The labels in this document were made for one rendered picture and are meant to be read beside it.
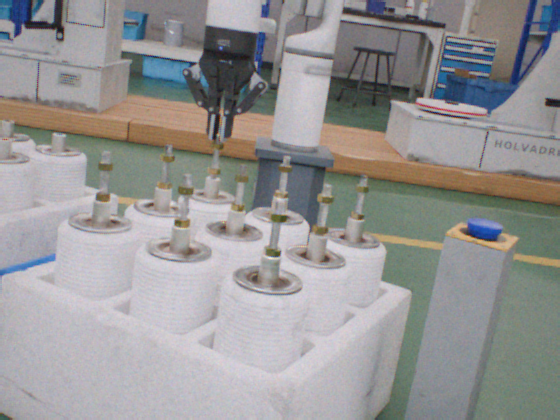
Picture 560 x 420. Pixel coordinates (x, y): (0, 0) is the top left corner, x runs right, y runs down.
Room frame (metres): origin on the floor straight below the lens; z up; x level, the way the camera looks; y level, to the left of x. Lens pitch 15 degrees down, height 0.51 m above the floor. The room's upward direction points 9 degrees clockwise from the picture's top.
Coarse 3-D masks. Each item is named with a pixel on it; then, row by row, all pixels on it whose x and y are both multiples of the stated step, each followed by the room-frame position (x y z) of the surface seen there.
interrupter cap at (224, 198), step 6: (198, 192) 1.01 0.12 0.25; (222, 192) 1.03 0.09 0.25; (192, 198) 0.97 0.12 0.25; (198, 198) 0.97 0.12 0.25; (204, 198) 0.99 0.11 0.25; (222, 198) 1.01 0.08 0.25; (228, 198) 1.00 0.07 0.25; (234, 198) 1.01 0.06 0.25; (216, 204) 0.97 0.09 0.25; (222, 204) 0.97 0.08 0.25; (228, 204) 0.98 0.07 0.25
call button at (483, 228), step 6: (468, 222) 0.78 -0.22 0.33; (474, 222) 0.77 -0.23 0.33; (480, 222) 0.78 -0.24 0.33; (486, 222) 0.78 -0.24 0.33; (492, 222) 0.78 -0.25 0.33; (474, 228) 0.77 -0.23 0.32; (480, 228) 0.76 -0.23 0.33; (486, 228) 0.76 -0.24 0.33; (492, 228) 0.76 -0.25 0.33; (498, 228) 0.77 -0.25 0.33; (474, 234) 0.77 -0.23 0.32; (480, 234) 0.77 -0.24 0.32; (486, 234) 0.76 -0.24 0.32; (492, 234) 0.77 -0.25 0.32; (498, 234) 0.76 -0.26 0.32
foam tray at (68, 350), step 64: (0, 320) 0.76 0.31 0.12; (64, 320) 0.71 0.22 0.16; (128, 320) 0.69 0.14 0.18; (384, 320) 0.83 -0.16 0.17; (0, 384) 0.75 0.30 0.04; (64, 384) 0.71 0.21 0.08; (128, 384) 0.67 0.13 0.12; (192, 384) 0.63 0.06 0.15; (256, 384) 0.60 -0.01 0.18; (320, 384) 0.66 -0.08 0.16; (384, 384) 0.89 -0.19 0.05
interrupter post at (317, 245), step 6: (312, 234) 0.79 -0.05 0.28; (324, 234) 0.80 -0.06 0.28; (312, 240) 0.78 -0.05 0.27; (318, 240) 0.78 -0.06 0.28; (324, 240) 0.78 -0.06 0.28; (312, 246) 0.78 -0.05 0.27; (318, 246) 0.78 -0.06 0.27; (324, 246) 0.78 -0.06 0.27; (312, 252) 0.78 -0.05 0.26; (318, 252) 0.78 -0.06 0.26; (324, 252) 0.79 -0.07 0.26; (312, 258) 0.78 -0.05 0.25; (318, 258) 0.78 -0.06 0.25
